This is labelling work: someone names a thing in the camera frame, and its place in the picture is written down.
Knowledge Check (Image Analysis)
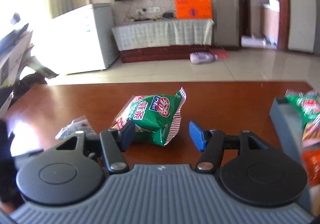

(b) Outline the large green chip bag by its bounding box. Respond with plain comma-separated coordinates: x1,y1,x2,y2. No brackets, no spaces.
111,88,187,146

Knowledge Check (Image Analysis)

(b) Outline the orange snack packet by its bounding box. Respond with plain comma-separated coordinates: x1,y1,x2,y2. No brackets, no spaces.
302,149,320,187

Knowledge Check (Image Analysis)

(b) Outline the newspaper print pyramid packet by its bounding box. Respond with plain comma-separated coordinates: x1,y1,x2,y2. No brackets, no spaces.
55,115,97,140

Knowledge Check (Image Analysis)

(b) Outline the blue grey tray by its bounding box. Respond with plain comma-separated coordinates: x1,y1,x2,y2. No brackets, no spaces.
268,96,313,209

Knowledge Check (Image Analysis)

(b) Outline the pink floor mat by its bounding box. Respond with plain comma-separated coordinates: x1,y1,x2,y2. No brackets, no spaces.
210,48,229,59

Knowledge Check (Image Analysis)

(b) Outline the green chip bag in tray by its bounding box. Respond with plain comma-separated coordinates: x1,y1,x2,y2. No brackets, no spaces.
285,89,319,148

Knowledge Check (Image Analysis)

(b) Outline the white chest freezer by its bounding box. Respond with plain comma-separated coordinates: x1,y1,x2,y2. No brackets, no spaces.
32,3,120,75

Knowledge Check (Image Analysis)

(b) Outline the cloth covered TV cabinet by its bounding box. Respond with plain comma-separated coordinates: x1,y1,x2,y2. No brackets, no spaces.
112,19,214,63

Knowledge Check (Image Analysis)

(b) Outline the black router box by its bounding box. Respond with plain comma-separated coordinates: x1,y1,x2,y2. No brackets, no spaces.
162,12,176,19

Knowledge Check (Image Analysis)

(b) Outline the orange gift box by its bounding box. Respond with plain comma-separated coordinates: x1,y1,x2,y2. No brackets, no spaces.
175,0,213,20

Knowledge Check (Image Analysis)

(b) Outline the white wall power strip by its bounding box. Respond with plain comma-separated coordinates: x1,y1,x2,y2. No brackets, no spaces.
136,7,161,15

